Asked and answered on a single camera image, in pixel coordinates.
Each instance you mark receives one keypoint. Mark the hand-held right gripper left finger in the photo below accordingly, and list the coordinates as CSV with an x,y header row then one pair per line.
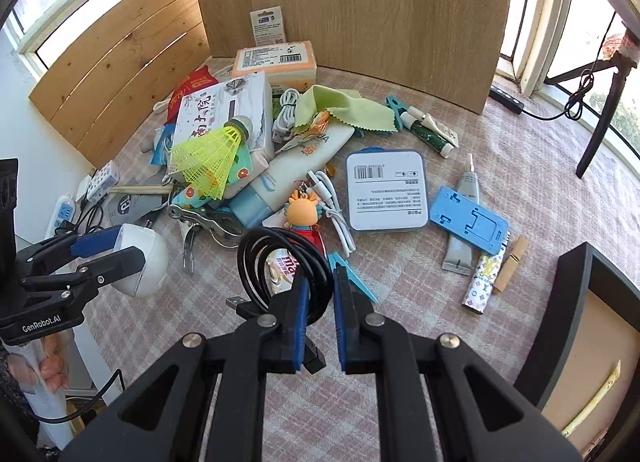
x,y
300,322

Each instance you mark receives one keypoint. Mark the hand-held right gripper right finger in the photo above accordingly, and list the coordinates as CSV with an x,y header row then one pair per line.
x,y
342,322

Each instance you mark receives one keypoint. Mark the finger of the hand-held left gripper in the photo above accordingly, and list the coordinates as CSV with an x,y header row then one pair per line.
x,y
115,262
95,242

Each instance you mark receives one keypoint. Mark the white dome lamp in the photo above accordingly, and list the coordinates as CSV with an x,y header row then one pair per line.
x,y
147,262

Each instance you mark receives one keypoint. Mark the square blue-rimmed white tin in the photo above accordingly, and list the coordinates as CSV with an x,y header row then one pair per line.
x,y
387,189

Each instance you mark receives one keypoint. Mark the yellow shuttlecock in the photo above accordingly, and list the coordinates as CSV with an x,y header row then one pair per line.
x,y
212,157

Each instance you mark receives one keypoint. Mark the white sunscreen tube blue cap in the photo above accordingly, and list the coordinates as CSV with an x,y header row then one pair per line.
x,y
300,157

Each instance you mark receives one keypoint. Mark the white printed cardboard box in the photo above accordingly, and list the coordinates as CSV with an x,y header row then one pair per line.
x,y
210,107

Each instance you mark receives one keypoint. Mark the grey squeeze tube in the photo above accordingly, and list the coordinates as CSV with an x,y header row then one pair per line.
x,y
468,182

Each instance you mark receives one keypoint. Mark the green microfibre cloth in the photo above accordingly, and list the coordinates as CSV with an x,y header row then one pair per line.
x,y
340,109

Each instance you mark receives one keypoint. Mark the black rectangular container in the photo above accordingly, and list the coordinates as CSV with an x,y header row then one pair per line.
x,y
560,322

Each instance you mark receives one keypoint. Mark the person's left forearm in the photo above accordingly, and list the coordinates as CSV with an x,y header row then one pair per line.
x,y
12,392

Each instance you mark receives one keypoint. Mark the person's left hand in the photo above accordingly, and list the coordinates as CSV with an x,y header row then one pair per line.
x,y
52,367

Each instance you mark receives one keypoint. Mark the teal plastic clothespin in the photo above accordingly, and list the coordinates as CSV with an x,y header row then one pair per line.
x,y
357,282
395,109

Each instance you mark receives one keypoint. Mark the white blue power strip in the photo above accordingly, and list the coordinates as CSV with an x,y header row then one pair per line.
x,y
62,209

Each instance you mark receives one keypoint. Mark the grey pouch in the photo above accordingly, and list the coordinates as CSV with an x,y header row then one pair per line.
x,y
130,204

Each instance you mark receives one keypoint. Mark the white dotted small box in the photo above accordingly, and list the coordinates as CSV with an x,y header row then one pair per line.
x,y
102,177

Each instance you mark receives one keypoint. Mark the paper-wrapped chopsticks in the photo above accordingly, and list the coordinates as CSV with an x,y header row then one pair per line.
x,y
140,188

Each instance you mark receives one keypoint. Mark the metal clamp tool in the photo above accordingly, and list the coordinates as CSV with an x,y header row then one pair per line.
x,y
200,227

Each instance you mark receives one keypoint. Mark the blue wet wipes packet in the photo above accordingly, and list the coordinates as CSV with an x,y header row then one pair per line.
x,y
162,142

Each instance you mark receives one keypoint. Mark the white patterned lighter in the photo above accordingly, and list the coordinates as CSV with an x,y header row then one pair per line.
x,y
482,284

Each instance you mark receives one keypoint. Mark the blue plastic phone stand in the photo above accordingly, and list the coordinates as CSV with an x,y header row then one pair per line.
x,y
470,219

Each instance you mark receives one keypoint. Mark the pine plank board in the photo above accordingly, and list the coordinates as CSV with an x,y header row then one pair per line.
x,y
125,67

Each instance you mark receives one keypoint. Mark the wooden clothespin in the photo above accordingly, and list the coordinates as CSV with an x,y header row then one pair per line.
x,y
511,264

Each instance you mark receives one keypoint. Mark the red snack packet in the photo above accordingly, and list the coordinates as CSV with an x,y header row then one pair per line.
x,y
192,87

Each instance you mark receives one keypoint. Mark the orange candy wrapper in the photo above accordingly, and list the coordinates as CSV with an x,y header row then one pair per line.
x,y
318,122

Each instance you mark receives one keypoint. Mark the dark green tube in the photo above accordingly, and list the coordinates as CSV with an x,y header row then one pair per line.
x,y
431,141

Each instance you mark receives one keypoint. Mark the white cream tube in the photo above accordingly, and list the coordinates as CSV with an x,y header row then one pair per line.
x,y
435,126

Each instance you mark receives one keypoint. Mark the orange wrapped sponge block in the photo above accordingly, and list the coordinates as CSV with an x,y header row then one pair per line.
x,y
277,59

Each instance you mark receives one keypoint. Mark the small grey card package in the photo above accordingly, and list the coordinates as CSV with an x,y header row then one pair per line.
x,y
268,27

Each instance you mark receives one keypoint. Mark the black inline controller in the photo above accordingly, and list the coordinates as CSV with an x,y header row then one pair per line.
x,y
505,98

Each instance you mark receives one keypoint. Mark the light wood panel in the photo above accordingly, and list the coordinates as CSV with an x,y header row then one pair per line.
x,y
350,7

